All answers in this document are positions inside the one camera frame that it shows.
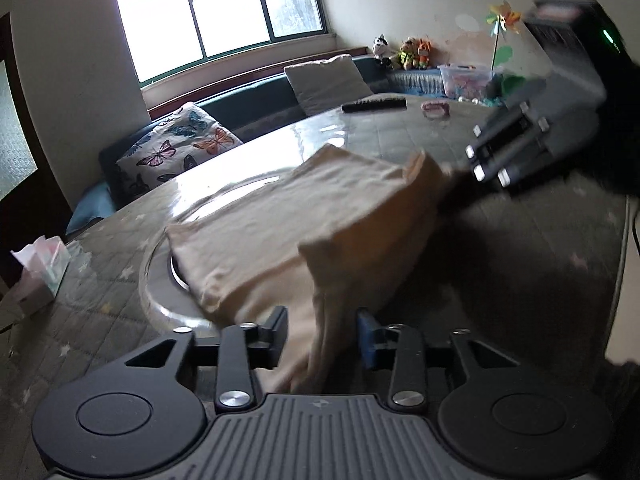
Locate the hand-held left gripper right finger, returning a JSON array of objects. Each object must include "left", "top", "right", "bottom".
[{"left": 355, "top": 309, "right": 522, "bottom": 409}]

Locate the green framed window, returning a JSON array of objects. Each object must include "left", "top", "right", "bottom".
[{"left": 110, "top": 0, "right": 329, "bottom": 87}]

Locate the plain white pillow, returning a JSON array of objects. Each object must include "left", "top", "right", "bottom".
[{"left": 283, "top": 54, "right": 375, "bottom": 117}]

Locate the black and white cow plush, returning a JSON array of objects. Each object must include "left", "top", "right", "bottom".
[{"left": 371, "top": 34, "right": 394, "bottom": 66}]

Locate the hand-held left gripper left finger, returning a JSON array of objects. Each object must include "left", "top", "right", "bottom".
[{"left": 122, "top": 306, "right": 290, "bottom": 412}]

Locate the wooden ledge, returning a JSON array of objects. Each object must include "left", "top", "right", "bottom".
[{"left": 142, "top": 46, "right": 372, "bottom": 119}]

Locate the clear plastic storage box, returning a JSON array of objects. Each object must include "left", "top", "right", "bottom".
[{"left": 437, "top": 63, "right": 496, "bottom": 101}]

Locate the tissue box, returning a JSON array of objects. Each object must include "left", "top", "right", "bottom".
[{"left": 10, "top": 236, "right": 72, "bottom": 317}]

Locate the cream long-sleeved shirt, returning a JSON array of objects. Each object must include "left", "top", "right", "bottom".
[{"left": 165, "top": 142, "right": 458, "bottom": 396}]

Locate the bear plush in green vest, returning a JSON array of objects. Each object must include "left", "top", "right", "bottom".
[{"left": 397, "top": 36, "right": 419, "bottom": 71}]

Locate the dark wooden door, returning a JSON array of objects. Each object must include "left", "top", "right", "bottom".
[{"left": 0, "top": 12, "right": 74, "bottom": 242}]

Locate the dark teal sofa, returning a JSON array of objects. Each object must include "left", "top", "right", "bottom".
[{"left": 65, "top": 52, "right": 501, "bottom": 237}]

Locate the butterfly print pillow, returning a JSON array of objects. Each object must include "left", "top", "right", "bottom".
[{"left": 116, "top": 101, "right": 245, "bottom": 200}]

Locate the round glass turntable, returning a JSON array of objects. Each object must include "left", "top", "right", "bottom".
[{"left": 139, "top": 170, "right": 321, "bottom": 334}]

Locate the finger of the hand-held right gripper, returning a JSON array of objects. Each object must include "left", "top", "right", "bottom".
[
  {"left": 465, "top": 101, "right": 532, "bottom": 160},
  {"left": 472, "top": 119, "right": 557, "bottom": 189}
]

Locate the black remote control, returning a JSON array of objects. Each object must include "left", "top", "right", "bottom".
[{"left": 341, "top": 97, "right": 408, "bottom": 114}]

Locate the blue patterned blanket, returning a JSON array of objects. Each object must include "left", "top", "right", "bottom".
[{"left": 387, "top": 67, "right": 447, "bottom": 97}]

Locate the colourful toy pinwheel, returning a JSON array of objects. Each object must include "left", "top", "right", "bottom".
[{"left": 486, "top": 2, "right": 524, "bottom": 75}]

